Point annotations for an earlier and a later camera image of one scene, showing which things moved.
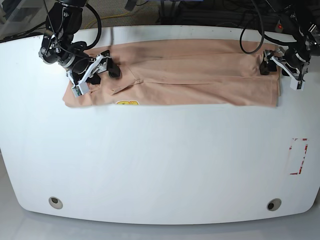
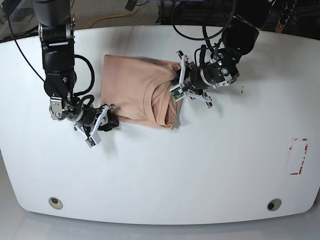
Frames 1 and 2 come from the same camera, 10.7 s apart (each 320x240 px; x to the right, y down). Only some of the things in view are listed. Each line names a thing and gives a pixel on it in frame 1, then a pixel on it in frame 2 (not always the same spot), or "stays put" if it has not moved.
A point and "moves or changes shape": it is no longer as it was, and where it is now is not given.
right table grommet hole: [273, 204] stays put
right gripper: [298, 55] -> [221, 70]
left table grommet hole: [55, 202] stays put
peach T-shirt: [182, 72] moves or changes shape
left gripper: [73, 56] -> [59, 109]
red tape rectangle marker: [297, 152] stays put
